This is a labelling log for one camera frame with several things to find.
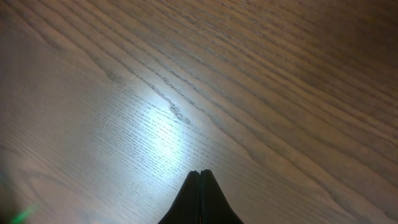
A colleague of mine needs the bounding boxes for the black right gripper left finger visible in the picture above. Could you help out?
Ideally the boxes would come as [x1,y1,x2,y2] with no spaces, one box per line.
[159,171,200,224]

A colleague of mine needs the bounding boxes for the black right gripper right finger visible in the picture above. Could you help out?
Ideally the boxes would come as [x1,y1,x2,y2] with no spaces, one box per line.
[200,169,243,224]

